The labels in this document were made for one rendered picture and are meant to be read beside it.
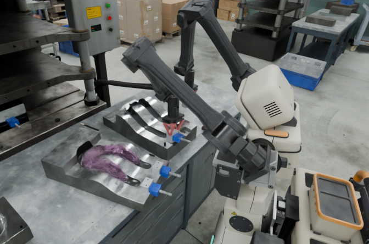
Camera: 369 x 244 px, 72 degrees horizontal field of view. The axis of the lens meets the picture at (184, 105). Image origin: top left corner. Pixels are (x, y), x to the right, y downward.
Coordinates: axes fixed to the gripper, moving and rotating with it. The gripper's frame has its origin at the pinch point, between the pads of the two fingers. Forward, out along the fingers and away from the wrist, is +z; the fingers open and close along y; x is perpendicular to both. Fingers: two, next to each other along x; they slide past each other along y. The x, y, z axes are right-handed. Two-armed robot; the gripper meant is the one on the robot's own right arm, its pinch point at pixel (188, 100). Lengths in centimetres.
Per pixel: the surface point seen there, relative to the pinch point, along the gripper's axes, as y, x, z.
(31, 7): -75, -341, 3
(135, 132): 35.9, -8.3, 7.4
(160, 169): 47, 19, 8
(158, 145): 36.0, 8.1, 7.3
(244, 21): -357, -124, 33
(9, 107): 71, -66, -1
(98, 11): 3, -72, -41
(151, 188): 57, 23, 9
